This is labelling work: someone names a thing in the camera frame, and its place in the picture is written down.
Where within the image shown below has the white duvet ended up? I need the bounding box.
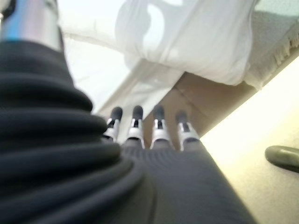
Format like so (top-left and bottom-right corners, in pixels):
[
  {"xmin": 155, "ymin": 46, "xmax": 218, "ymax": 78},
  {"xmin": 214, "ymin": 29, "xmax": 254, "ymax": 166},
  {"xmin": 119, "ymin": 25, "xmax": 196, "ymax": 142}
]
[{"xmin": 57, "ymin": 0, "xmax": 256, "ymax": 86}]

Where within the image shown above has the grey-green rounded object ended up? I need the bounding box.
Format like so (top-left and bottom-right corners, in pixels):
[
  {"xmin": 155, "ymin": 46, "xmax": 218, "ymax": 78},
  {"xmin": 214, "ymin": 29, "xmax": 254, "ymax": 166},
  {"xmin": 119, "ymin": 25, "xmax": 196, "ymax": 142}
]
[{"xmin": 264, "ymin": 145, "xmax": 299, "ymax": 168}]

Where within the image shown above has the white fitted mattress sheet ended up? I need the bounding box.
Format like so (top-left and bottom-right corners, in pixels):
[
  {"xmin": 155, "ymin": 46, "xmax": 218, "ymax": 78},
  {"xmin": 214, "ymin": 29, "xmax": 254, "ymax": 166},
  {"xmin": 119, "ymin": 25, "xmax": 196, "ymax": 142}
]
[{"xmin": 62, "ymin": 32, "xmax": 187, "ymax": 117}]

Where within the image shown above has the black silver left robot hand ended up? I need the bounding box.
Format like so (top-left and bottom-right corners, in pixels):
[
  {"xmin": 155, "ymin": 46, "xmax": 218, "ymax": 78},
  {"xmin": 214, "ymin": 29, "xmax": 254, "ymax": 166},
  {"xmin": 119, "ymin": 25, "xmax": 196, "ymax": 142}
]
[{"xmin": 0, "ymin": 0, "xmax": 258, "ymax": 224}]

